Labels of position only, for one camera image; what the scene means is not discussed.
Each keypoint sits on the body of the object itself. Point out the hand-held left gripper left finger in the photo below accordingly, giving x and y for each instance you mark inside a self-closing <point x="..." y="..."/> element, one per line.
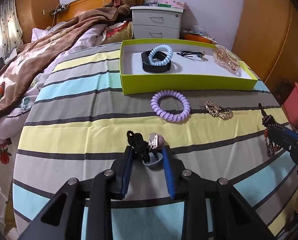
<point x="127" y="170"/>

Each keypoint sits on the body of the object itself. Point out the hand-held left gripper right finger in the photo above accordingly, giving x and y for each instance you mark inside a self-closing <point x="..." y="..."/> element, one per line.
<point x="169" y="170"/>

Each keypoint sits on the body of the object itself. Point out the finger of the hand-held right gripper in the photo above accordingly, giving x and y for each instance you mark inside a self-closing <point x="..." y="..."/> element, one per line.
<point x="286" y="141"/>
<point x="296" y="130"/>

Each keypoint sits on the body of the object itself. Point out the gold rhinestone hair clip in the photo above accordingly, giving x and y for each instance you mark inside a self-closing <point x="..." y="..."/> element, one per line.
<point x="210" y="106"/>

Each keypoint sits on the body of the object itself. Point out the green cardboard box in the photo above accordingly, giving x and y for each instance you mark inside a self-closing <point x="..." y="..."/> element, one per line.
<point x="183" y="85"/>

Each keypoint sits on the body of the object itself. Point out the black bangle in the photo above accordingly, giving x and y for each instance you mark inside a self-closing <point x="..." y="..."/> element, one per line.
<point x="154" y="69"/>

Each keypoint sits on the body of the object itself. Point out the pink plastic container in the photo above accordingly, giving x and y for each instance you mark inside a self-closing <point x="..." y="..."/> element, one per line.
<point x="297" y="107"/>

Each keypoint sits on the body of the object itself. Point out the striped bed sheet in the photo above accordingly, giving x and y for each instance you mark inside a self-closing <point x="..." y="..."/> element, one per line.
<point x="89" y="110"/>

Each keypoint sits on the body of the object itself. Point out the large wooden wardrobe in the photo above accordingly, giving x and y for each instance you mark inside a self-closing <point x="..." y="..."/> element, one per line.
<point x="263" y="30"/>

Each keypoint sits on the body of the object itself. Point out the pale floral quilt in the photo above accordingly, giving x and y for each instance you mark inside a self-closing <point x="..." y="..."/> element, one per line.
<point x="1" y="135"/>

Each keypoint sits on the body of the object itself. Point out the orange box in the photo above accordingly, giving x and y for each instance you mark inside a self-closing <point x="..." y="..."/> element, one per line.
<point x="196" y="37"/>

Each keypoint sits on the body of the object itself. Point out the red patterned pillow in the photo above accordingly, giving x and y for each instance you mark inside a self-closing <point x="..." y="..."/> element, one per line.
<point x="116" y="31"/>

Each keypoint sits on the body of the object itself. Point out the brown blanket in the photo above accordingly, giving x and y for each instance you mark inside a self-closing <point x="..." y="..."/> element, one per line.
<point x="39" y="55"/>

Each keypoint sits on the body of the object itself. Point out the grey nightstand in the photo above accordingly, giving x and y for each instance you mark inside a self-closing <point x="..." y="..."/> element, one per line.
<point x="156" y="20"/>

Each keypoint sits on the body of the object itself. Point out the pink floral box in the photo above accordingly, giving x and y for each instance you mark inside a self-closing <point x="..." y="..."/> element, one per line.
<point x="176" y="3"/>

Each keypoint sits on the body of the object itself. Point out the wooden headboard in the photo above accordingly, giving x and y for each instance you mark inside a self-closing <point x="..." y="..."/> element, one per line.
<point x="84" y="7"/>

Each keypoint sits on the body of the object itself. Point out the power strip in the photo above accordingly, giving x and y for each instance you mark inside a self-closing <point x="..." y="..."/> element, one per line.
<point x="61" y="7"/>

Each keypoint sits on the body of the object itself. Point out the dotted curtain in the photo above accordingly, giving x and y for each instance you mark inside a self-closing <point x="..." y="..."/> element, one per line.
<point x="9" y="27"/>

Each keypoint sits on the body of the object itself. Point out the tall wooden cabinet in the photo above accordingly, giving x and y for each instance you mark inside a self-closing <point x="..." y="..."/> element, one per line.
<point x="34" y="5"/>

